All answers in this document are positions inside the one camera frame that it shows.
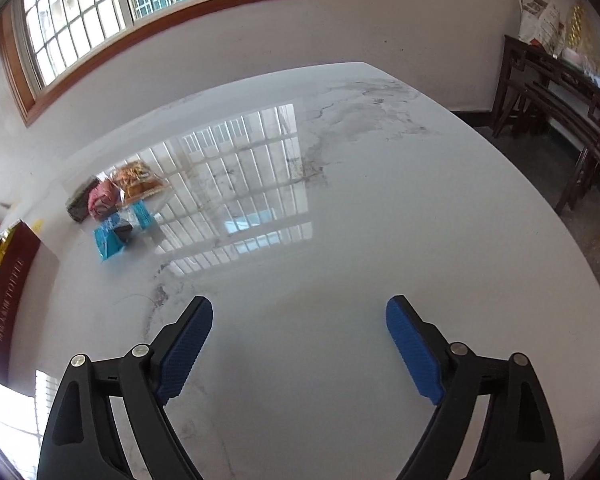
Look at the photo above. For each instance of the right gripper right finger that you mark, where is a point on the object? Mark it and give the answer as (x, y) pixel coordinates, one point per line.
(518, 439)

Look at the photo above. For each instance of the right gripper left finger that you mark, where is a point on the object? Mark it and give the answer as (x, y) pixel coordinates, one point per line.
(81, 439)

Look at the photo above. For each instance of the grey black snack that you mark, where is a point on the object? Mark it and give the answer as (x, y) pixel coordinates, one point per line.
(77, 204)

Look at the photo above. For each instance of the clear bag orange snacks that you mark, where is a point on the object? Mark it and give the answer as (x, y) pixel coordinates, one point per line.
(136, 181)

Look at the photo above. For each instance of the maroon gold toffee tin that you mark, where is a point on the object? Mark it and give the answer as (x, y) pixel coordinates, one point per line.
(27, 274)

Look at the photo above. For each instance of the light blue candy wrapper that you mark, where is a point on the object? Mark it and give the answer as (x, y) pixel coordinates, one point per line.
(121, 227)

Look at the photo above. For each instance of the pink wrapped candy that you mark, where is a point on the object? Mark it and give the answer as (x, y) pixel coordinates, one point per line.
(102, 198)

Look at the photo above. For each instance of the dark wooden side table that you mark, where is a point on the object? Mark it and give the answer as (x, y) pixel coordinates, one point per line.
(534, 85)

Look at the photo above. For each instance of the white printed bag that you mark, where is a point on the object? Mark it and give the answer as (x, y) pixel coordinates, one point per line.
(539, 23)

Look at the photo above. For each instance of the wooden framed window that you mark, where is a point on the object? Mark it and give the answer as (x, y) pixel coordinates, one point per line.
(47, 46)

